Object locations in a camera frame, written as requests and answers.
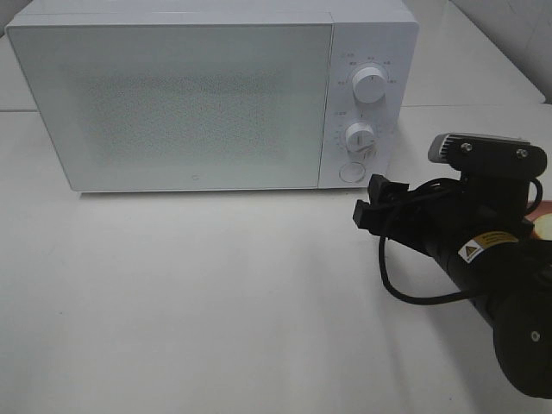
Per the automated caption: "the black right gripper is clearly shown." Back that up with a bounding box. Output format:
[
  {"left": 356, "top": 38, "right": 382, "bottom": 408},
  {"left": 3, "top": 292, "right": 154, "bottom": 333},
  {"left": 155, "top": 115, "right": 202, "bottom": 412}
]
[{"left": 353, "top": 173, "right": 535, "bottom": 254}]

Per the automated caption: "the sandwich with white bread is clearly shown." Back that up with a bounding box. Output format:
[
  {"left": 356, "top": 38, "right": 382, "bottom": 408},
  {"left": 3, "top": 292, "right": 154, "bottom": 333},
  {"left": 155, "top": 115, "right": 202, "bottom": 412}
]
[{"left": 533, "top": 213, "right": 552, "bottom": 241}]

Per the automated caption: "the white microwave door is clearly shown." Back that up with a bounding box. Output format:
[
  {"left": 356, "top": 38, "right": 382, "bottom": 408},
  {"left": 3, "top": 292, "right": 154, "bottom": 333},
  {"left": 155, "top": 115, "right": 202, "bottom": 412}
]
[{"left": 8, "top": 25, "right": 331, "bottom": 192}]

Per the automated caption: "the white microwave oven body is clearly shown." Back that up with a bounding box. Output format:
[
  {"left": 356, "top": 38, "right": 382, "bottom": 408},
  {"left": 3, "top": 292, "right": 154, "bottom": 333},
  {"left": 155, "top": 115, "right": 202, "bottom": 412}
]
[{"left": 5, "top": 1, "right": 419, "bottom": 191}]

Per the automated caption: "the round white door button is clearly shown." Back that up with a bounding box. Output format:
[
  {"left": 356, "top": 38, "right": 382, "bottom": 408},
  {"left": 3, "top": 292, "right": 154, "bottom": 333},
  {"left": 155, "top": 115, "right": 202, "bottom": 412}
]
[{"left": 339, "top": 162, "right": 366, "bottom": 184}]

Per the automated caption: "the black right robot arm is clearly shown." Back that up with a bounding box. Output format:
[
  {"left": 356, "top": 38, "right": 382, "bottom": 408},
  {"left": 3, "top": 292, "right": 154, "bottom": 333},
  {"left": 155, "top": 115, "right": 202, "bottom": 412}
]
[{"left": 353, "top": 173, "right": 551, "bottom": 399}]

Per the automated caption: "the pink round plate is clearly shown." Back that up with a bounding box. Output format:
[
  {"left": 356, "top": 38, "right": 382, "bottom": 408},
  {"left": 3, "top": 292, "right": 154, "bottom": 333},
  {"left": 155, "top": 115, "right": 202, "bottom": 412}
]
[{"left": 526, "top": 200, "right": 552, "bottom": 222}]

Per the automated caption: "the upper white power knob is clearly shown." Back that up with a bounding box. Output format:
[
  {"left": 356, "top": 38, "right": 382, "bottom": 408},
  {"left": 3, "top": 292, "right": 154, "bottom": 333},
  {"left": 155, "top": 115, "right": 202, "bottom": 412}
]
[{"left": 351, "top": 64, "right": 388, "bottom": 104}]

